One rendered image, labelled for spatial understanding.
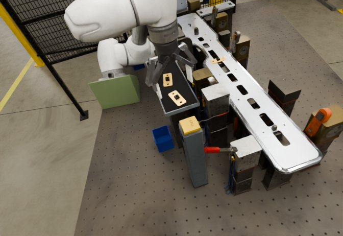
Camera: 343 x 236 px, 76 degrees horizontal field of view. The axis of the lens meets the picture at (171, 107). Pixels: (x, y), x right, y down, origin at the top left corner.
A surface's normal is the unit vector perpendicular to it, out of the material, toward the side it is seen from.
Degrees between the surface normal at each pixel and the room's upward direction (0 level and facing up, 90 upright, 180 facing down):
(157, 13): 98
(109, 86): 90
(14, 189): 0
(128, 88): 90
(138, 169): 0
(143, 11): 93
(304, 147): 0
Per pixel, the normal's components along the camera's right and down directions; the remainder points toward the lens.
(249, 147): -0.16, -0.67
